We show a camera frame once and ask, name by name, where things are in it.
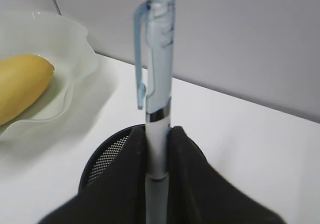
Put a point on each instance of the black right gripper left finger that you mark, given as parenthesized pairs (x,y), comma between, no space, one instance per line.
(115,195)

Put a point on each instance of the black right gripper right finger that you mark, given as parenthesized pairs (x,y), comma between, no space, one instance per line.
(198,194)

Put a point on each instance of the yellow mango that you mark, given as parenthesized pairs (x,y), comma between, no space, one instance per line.
(23,79)

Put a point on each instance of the blue clip pen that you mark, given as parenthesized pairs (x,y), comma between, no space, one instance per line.
(153,36)

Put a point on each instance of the black mesh pen holder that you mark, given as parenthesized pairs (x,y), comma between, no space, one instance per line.
(104,155)

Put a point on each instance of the pale green wavy plate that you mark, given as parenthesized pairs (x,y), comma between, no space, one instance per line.
(60,40)

